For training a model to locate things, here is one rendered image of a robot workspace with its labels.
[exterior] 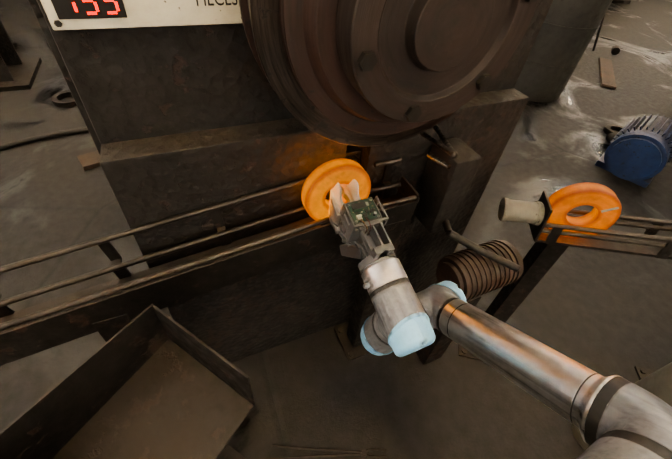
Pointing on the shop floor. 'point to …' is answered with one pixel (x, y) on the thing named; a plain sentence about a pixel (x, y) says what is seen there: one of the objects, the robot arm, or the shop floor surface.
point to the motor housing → (472, 282)
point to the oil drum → (567, 32)
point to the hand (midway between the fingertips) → (337, 185)
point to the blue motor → (639, 150)
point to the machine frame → (251, 162)
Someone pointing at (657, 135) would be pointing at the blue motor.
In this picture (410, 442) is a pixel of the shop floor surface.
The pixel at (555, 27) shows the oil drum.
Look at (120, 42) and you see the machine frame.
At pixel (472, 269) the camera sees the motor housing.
